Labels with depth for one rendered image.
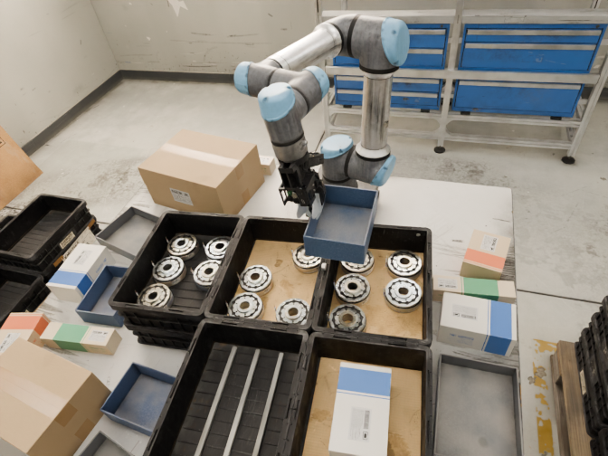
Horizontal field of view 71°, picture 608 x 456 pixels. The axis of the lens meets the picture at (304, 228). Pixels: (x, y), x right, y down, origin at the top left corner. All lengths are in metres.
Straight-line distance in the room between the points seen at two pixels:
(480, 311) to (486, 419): 0.29
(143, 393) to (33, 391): 0.28
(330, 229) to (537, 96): 2.18
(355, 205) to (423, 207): 0.60
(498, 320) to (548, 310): 1.10
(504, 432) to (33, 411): 1.20
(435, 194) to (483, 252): 0.40
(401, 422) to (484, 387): 0.31
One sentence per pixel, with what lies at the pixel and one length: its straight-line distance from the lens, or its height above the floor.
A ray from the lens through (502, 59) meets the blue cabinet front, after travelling 2.96.
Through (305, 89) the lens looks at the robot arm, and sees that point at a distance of 0.94.
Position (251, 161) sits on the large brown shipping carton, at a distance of 1.80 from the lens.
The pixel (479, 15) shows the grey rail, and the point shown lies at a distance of 2.83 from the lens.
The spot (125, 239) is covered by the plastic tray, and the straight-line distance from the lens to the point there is 1.87.
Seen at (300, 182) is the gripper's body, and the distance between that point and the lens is 0.97.
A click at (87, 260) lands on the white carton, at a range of 1.74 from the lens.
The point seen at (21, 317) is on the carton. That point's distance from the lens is 1.72.
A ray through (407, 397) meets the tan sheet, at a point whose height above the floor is 0.83.
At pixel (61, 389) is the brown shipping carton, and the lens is 1.35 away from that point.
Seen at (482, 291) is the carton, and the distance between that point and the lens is 1.43.
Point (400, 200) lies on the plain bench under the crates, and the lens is 1.77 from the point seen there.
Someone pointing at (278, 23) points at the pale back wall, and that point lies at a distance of 4.05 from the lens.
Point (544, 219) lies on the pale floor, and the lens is 2.87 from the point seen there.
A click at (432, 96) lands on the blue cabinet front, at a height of 0.43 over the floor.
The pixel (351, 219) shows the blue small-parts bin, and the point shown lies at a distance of 1.15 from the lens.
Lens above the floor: 1.87
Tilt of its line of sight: 45 degrees down
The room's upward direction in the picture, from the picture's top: 9 degrees counter-clockwise
